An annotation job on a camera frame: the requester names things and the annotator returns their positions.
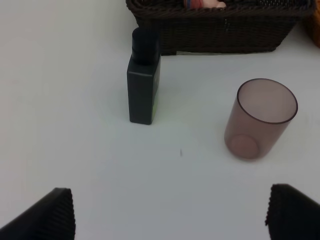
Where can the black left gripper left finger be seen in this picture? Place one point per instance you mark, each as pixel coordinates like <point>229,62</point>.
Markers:
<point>50,218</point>

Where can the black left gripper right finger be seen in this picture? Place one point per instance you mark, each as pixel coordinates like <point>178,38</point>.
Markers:
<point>291,215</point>

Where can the dark green pump bottle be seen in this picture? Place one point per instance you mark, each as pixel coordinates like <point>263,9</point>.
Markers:
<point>143,75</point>

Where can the pink lotion bottle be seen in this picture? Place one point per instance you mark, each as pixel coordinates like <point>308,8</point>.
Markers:
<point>198,4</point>

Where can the translucent pink plastic cup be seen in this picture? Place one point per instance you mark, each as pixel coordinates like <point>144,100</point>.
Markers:
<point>262,110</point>

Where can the light brown wicker basket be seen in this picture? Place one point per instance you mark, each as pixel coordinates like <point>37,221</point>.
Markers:
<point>312,27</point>

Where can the dark brown wicker basket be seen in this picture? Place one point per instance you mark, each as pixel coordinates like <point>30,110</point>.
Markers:
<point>242,27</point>

